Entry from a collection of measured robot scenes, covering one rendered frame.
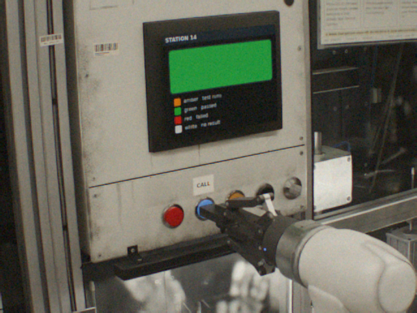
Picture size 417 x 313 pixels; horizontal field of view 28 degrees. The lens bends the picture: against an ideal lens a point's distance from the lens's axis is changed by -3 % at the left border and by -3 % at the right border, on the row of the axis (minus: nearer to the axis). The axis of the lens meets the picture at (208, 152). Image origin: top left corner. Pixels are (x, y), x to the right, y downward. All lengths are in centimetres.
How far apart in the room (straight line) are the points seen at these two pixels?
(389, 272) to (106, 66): 52
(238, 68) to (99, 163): 27
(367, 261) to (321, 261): 7
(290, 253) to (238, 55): 36
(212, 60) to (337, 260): 42
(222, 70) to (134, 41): 15
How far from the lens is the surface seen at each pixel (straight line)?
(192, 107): 135
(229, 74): 138
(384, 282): 107
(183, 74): 134
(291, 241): 118
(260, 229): 127
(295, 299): 162
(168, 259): 137
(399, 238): 206
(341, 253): 111
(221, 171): 143
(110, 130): 132
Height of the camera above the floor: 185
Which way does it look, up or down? 14 degrees down
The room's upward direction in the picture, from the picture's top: 2 degrees counter-clockwise
